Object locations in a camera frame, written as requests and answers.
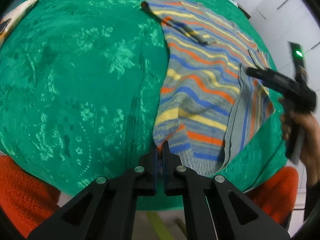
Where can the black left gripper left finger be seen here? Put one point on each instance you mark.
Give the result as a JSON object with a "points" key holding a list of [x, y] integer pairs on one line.
{"points": [[147, 169]]}

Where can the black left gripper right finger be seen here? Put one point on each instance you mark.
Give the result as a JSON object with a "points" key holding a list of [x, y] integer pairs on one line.
{"points": [[172, 180]]}

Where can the striped knit sweater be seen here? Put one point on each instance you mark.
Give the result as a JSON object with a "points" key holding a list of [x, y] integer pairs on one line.
{"points": [[209, 108]]}

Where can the white wardrobe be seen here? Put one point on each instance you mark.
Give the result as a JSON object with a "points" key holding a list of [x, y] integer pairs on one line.
{"points": [[279, 22]]}

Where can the green floral bedspread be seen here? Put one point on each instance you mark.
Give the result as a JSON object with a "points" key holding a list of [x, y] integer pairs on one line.
{"points": [[80, 87]]}

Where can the orange fleece trousers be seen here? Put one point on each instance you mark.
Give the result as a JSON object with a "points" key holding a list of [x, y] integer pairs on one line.
{"points": [[27, 201]]}

